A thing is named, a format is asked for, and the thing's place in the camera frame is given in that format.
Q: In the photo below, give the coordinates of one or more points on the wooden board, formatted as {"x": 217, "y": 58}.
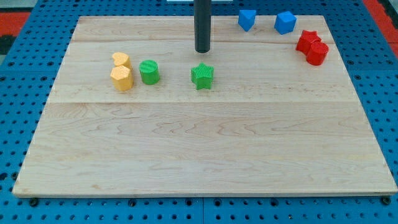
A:
{"x": 272, "y": 125}

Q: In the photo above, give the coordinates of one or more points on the red cylinder block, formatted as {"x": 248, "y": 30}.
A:
{"x": 317, "y": 53}

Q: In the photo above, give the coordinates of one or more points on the green cylinder block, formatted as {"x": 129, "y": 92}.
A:
{"x": 149, "y": 72}

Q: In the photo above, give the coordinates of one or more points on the blue cube block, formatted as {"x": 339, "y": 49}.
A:
{"x": 285, "y": 22}

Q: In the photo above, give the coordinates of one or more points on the red star block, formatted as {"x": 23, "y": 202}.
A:
{"x": 306, "y": 39}

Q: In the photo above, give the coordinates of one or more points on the yellow hexagon block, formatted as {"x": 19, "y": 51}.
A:
{"x": 122, "y": 78}

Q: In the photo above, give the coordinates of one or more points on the black cylindrical robot arm stick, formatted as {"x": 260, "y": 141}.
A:
{"x": 202, "y": 25}

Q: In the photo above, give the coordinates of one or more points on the green star block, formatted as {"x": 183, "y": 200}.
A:
{"x": 202, "y": 76}

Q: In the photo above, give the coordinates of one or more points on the yellow heart block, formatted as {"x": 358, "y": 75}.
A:
{"x": 121, "y": 59}

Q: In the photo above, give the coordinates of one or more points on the blue triangle block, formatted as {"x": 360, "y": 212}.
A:
{"x": 246, "y": 19}

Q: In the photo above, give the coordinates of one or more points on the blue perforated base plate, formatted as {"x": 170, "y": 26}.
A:
{"x": 31, "y": 65}

